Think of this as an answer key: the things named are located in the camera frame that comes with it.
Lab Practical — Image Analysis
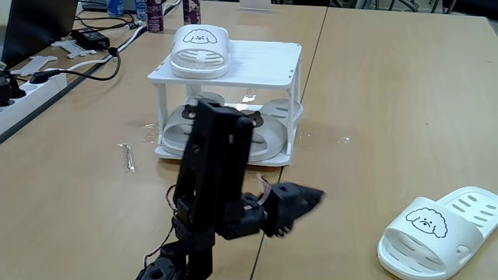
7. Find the grey bear slipper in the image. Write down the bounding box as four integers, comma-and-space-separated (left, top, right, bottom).
161, 92, 226, 159
244, 98, 304, 163

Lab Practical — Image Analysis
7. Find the black plug with cable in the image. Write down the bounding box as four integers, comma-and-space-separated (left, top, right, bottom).
29, 46, 122, 86

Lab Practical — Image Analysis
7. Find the crumpled clear tape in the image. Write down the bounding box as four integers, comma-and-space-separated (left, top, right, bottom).
142, 123, 160, 144

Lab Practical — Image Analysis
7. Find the clear tape strip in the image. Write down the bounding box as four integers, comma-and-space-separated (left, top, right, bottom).
117, 142, 137, 173

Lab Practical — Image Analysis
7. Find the white card stand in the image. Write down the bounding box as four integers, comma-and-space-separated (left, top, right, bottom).
238, 0, 274, 12

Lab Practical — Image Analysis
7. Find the purple drink can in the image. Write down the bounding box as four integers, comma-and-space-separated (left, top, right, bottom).
146, 0, 165, 33
182, 0, 202, 26

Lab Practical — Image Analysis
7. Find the black power plug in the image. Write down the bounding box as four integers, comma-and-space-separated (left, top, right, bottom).
0, 72, 27, 107

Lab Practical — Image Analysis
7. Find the black laptop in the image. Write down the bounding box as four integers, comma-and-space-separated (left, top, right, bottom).
2, 0, 79, 70

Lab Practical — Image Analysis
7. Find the white flat plastic part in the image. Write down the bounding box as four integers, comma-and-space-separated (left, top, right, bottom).
10, 54, 58, 77
50, 38, 99, 60

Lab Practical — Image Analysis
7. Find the blue drink can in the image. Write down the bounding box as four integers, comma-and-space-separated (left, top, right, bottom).
134, 0, 148, 22
106, 0, 125, 17

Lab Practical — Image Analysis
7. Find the white poodle slipper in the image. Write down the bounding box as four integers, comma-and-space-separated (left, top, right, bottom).
376, 185, 498, 280
169, 23, 231, 80

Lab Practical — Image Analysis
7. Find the white power strip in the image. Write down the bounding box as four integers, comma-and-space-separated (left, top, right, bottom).
0, 72, 68, 135

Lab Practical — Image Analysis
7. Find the black power adapter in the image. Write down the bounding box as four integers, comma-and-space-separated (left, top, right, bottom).
71, 27, 111, 51

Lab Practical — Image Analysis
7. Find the white two-shelf shoe rack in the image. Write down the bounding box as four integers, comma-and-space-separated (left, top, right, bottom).
146, 38, 304, 168

